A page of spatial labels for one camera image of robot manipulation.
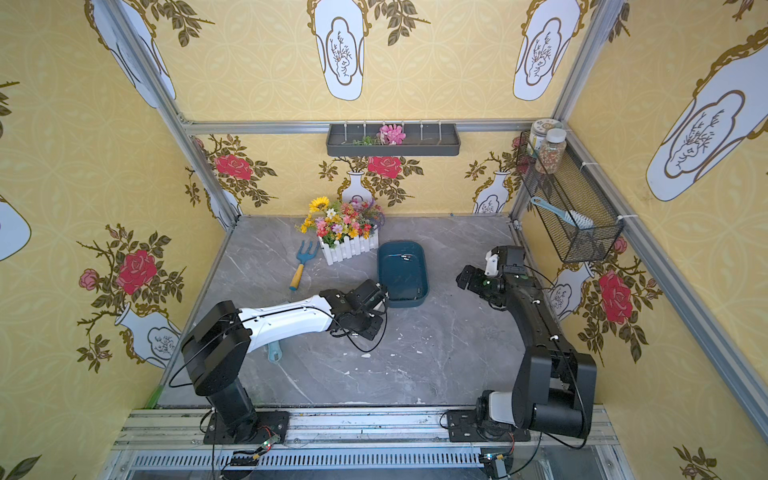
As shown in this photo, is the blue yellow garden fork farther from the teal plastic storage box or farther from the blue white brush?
the blue white brush

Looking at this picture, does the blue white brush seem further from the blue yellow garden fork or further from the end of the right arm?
the blue yellow garden fork

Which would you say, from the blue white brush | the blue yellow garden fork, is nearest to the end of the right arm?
the blue white brush
